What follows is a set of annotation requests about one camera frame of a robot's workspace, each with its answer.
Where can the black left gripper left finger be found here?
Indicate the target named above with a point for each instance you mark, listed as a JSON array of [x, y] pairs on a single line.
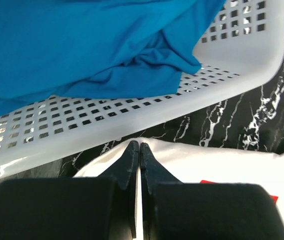
[[80, 208]]

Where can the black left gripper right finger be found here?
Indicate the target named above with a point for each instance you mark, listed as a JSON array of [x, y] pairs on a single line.
[[173, 210]]

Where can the white Coca-Cola t-shirt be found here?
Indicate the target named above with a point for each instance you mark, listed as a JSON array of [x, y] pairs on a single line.
[[193, 164]]

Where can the blue t-shirt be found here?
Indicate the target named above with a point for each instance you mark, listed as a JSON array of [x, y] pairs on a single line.
[[98, 49]]

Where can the white plastic basket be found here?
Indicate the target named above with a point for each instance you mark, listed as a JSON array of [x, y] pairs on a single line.
[[243, 49]]

